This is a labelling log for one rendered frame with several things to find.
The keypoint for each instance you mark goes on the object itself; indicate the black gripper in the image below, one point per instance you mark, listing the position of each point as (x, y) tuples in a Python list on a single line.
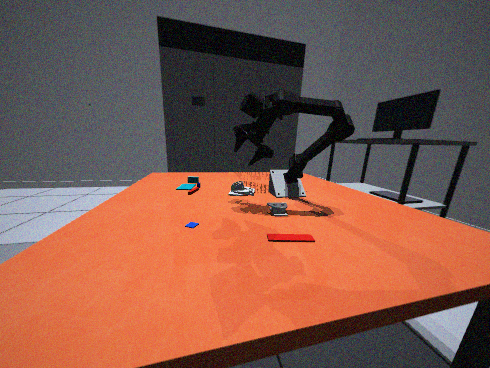
[(263, 150)]

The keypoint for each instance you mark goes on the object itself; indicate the teal flat plate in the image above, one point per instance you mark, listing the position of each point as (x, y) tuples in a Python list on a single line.
[(185, 187)]

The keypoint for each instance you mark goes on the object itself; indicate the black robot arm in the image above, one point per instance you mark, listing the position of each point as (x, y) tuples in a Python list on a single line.
[(286, 103)]

